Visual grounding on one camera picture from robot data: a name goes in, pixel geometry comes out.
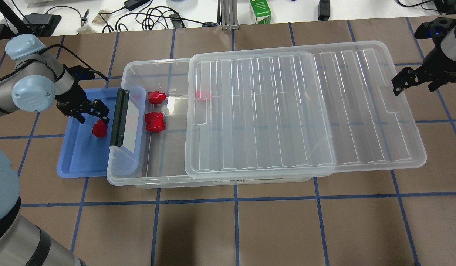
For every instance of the red block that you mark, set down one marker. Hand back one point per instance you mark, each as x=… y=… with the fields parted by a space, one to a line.
x=99 y=129
x=154 y=122
x=156 y=97
x=203 y=97

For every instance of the aluminium frame post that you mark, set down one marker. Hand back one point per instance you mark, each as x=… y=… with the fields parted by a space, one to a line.
x=227 y=14

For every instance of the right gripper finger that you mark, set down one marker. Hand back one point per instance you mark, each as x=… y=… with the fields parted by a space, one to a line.
x=405 y=79

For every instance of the red block in box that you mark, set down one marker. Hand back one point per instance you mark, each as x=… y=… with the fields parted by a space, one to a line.
x=154 y=122
x=156 y=97
x=203 y=97

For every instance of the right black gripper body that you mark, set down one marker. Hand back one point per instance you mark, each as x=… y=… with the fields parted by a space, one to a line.
x=436 y=62

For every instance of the clear plastic box lid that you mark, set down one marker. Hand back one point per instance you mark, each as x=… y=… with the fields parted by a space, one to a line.
x=372 y=129

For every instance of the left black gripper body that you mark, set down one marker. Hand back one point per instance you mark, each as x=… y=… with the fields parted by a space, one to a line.
x=70 y=96

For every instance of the blue plastic tray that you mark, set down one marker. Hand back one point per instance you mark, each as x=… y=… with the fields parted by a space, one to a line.
x=83 y=154

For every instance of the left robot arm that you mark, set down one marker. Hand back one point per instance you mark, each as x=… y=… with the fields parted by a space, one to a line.
x=38 y=81

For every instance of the black box latch handle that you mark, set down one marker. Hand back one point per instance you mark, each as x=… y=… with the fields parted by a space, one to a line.
x=119 y=119

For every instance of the clear plastic storage box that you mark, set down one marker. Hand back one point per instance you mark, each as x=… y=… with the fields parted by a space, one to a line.
x=176 y=147

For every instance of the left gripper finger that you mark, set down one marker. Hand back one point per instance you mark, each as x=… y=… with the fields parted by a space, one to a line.
x=69 y=111
x=99 y=109

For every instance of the green white carton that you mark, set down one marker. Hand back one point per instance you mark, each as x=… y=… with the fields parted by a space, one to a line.
x=260 y=12

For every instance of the black power adapter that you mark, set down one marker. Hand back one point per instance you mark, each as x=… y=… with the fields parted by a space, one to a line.
x=131 y=5

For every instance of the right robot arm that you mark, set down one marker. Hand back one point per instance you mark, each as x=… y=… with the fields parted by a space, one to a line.
x=439 y=66

